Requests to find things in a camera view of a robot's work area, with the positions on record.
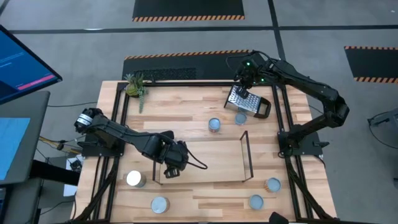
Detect blue chevron short can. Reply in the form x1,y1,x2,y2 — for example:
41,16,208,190
234,112,248,126

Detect grey framed blue screen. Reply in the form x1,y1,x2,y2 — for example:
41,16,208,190
0,90,50,186

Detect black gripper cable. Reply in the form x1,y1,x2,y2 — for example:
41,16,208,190
185,148,208,170
225,50,251,75

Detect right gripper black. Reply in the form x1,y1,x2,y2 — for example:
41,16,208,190
234,55,265,99

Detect black monitor stand bar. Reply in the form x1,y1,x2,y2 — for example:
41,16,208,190
29,159,81,187

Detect metal box grater black handle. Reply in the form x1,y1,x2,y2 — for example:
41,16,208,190
223,84,272,119

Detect small green succulent plant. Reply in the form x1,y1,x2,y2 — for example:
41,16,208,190
123,73,149,114

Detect blue tomatoes can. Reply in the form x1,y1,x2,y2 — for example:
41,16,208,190
150,195,171,215

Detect yellow bean pattern can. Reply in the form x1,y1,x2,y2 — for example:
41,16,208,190
264,177,282,194

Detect green tall can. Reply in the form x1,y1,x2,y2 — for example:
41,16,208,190
126,169,147,189

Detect yellow cables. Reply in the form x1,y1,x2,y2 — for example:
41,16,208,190
39,135,82,156

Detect black aluminium table frame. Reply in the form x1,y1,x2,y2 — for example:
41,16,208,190
71,81,335,224

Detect black table-level camera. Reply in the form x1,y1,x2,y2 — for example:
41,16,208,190
269,211,289,224

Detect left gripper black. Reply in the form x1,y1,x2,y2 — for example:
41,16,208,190
155,138,190,179

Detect black hazard striped floor mat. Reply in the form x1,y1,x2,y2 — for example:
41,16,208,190
122,49,265,82
132,0,246,22
344,45,398,84

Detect yellow green short can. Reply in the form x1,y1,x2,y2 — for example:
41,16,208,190
248,194,265,211

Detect black computer monitor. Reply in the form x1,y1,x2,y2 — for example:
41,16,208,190
0,24,63,105

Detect orange green beans can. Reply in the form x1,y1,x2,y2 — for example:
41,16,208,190
208,117,222,134

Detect white paper sheets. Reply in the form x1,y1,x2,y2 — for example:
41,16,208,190
63,154,84,197

